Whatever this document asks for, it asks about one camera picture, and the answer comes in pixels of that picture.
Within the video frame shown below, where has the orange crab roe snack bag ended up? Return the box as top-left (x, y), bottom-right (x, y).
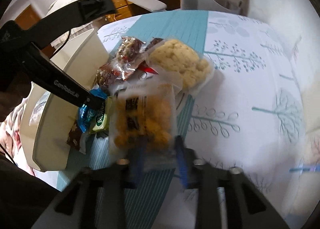
top-left (108, 81), bottom-right (177, 171)

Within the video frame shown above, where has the white plastic organizer tray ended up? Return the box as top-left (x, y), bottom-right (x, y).
top-left (19, 28), bottom-right (111, 172)

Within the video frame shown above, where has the blue foil snack packet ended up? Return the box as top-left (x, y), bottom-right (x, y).
top-left (76, 88), bottom-right (107, 133)

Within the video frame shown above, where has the green small snack packet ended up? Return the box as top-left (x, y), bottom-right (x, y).
top-left (91, 96), bottom-right (113, 133)

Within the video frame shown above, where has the dark red snack packet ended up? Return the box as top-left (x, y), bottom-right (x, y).
top-left (66, 121), bottom-right (93, 155)

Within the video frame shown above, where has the red white small packet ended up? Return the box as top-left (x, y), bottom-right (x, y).
top-left (109, 61), bottom-right (161, 95)

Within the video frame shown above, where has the pink bed blanket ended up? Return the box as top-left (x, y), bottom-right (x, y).
top-left (1, 98), bottom-right (35, 176)

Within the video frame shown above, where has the clear red date bag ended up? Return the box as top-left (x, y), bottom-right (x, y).
top-left (94, 58), bottom-right (142, 90)

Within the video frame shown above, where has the clear nut mix bag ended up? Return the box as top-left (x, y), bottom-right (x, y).
top-left (115, 36), bottom-right (146, 64)

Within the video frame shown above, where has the black cable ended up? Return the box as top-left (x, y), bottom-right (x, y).
top-left (48, 29), bottom-right (72, 60)

